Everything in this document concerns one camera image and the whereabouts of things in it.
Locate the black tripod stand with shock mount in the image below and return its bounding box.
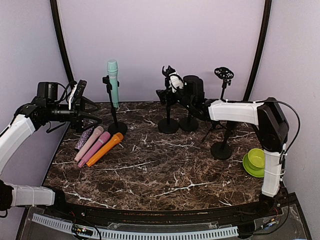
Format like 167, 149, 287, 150
201, 66, 235, 143

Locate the pink microphone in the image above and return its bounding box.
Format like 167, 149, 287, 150
78, 131, 111, 168

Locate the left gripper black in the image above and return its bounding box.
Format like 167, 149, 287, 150
46, 95, 102, 133

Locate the green bowl on saucer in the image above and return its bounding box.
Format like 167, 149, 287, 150
242, 148, 265, 178

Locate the cream white microphone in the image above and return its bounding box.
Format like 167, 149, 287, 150
74, 126, 104, 162

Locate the right black corner post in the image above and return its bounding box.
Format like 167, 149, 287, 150
242, 0, 272, 101

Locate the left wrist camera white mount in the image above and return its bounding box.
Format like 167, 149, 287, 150
67, 80, 87, 110

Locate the orange microphone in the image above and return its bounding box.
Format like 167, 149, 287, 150
86, 132, 124, 167

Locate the glitter microphone with silver grille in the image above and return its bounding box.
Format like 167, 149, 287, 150
74, 127, 94, 152

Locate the white slotted cable duct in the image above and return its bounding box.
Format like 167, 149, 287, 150
31, 213, 239, 240

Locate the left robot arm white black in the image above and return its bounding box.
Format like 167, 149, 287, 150
0, 80, 102, 218

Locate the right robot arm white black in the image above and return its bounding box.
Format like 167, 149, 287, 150
155, 72, 291, 198

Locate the left black corner post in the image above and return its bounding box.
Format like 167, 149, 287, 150
49, 0, 76, 90

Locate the black corner post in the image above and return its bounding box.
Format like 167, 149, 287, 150
49, 0, 76, 90
242, 0, 272, 101

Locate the mint green microphone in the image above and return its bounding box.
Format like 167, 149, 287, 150
107, 59, 119, 109

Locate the black front rail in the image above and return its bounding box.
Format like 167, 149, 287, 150
29, 192, 298, 226

